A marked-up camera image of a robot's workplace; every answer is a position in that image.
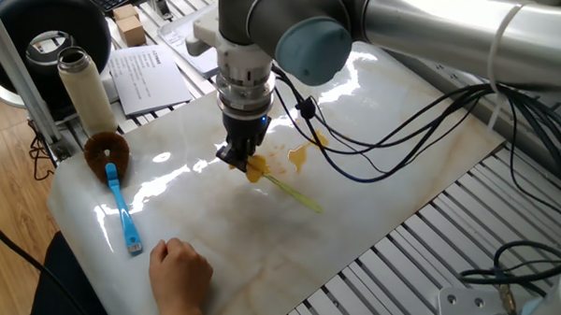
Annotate yellow sponge brush green handle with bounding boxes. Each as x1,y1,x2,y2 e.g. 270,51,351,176
226,153,326,215

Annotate black round ring fan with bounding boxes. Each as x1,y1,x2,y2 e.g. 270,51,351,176
0,0,114,124

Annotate black floor cable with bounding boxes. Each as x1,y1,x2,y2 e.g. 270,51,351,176
0,208,93,315

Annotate small wooden block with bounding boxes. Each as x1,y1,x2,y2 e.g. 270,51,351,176
111,3,141,22

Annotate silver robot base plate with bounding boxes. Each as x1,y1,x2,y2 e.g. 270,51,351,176
437,287,520,315

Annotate grey aluminium rail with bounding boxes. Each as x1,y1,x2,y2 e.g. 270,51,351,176
381,50,561,196

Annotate white printed booklet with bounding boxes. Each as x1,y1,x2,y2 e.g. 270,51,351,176
104,42,195,120

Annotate small cardboard box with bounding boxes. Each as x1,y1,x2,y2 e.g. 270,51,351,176
114,14,148,49

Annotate tangled black cable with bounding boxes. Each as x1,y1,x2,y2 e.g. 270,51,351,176
25,120,58,182

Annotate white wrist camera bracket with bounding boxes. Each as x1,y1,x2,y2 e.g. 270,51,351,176
183,7,275,88

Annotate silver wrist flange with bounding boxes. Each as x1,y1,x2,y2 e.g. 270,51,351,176
213,64,276,123

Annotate person's bare hand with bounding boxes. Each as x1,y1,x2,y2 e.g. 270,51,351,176
147,236,216,315

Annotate stack of printed papers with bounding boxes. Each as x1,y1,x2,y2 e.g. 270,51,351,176
155,3,223,79

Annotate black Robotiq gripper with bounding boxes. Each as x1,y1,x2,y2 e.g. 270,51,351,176
213,110,272,173

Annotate aluminium frame post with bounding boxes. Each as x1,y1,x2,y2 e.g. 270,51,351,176
0,0,81,164

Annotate metal stand foot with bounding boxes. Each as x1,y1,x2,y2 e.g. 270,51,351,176
147,0,174,21

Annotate glossy marble pattern slab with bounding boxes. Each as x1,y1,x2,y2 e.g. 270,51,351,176
43,30,509,315

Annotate black cable with metal plug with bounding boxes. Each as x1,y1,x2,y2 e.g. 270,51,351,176
456,236,561,315

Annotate brown bristle brush blue handle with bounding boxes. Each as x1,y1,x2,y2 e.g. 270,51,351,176
79,130,148,257

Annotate brown sauce spill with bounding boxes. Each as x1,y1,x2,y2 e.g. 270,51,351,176
265,127,332,175

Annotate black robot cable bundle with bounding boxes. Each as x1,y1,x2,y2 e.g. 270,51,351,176
265,63,561,220

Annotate cream thermos bottle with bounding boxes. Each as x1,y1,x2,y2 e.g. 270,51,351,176
54,45,122,137

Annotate black trousers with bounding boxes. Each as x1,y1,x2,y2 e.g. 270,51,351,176
29,230,115,315

